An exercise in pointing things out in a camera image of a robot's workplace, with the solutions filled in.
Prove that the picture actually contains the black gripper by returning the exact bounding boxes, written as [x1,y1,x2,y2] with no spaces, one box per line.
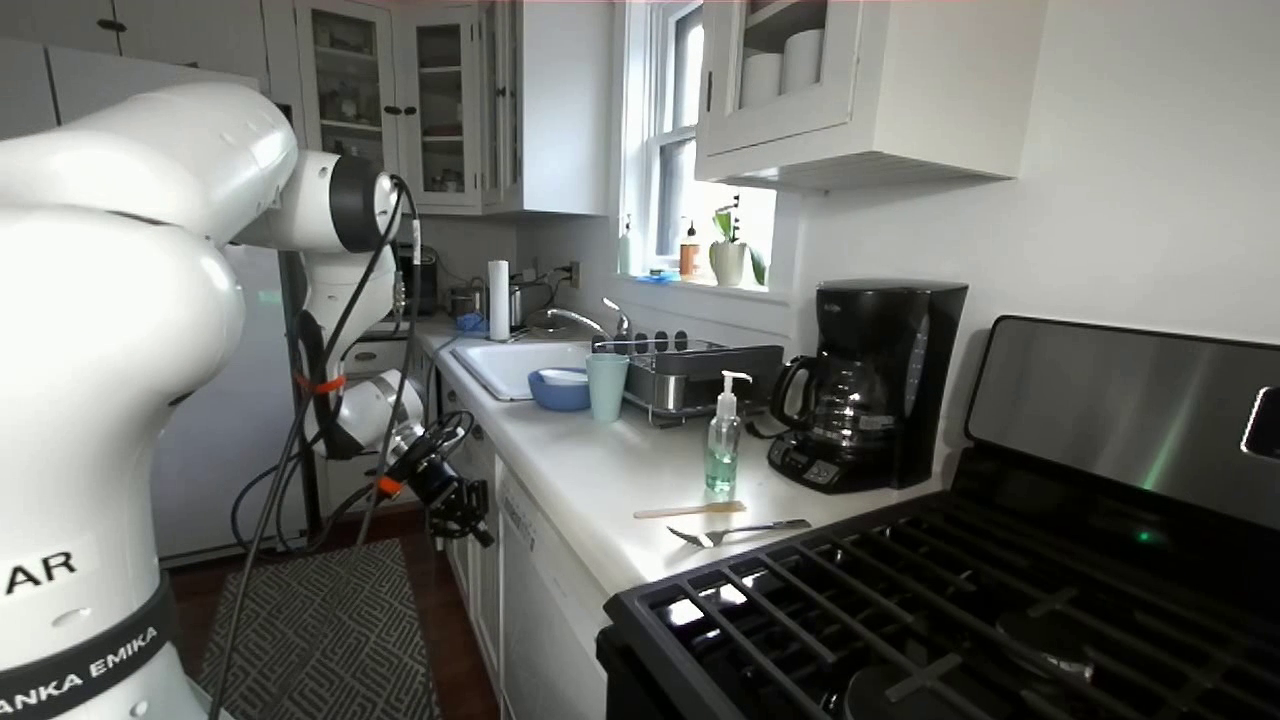
[392,422,492,546]

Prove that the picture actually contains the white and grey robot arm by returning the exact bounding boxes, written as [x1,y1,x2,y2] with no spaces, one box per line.
[0,83,465,720]

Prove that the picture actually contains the white dishwasher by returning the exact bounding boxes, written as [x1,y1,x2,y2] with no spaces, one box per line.
[499,468,607,720]

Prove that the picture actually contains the white base cabinet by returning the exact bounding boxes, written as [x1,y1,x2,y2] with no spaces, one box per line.
[431,367,499,684]

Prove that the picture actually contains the blue bowl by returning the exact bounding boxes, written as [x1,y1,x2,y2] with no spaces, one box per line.
[528,367,587,411]

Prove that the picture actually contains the white kitchen sink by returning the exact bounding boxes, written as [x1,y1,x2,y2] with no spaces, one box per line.
[449,340,587,402]

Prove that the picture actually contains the grey patterned floor mat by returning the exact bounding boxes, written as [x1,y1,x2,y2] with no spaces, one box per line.
[192,539,441,720]

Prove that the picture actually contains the teal plastic cup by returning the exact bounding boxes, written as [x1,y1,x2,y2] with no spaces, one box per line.
[587,352,629,418]

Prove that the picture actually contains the chrome sink faucet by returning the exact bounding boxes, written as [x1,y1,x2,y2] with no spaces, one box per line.
[546,295,637,340]

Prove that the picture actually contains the metal tongs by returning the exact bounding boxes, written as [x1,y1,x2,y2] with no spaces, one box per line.
[669,516,813,546]

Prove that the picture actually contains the grey dish drying rack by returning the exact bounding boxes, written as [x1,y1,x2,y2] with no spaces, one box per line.
[592,331,786,422]

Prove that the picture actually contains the wooden spatula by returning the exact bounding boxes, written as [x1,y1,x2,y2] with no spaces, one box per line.
[634,498,743,521]

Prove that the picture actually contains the white paper towel roll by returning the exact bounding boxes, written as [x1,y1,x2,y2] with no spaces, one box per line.
[489,254,514,345]

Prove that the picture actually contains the white refrigerator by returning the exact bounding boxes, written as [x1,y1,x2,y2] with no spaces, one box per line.
[0,43,297,563]

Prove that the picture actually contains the clear hand soap dispenser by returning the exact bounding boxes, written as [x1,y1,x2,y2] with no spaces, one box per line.
[704,367,749,504]

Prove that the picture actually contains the blue sponge on sill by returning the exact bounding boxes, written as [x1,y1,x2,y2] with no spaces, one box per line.
[642,267,675,289]

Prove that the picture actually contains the orange soap bottle on sill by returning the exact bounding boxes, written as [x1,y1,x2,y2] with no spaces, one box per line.
[675,224,704,278]

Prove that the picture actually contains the white potted plant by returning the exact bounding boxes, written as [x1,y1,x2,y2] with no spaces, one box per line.
[707,199,765,289]

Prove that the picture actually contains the black coffee maker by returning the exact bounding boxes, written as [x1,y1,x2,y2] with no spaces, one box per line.
[768,278,970,493]

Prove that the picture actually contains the white mugs in cabinet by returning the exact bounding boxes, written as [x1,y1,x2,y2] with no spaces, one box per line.
[739,26,823,102]

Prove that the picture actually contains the black gas stove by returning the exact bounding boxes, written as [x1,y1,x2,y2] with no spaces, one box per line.
[595,317,1280,720]

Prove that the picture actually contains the window with white frame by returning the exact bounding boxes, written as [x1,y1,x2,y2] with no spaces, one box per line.
[612,0,786,295]

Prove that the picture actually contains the left white wall cabinet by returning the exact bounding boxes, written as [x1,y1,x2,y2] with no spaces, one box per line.
[290,0,612,214]

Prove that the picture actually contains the white wall cabinet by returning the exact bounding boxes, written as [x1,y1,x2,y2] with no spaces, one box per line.
[702,0,1050,188]
[290,0,612,214]

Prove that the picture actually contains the right white wall cabinet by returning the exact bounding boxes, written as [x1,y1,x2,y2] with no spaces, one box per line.
[702,0,1050,188]

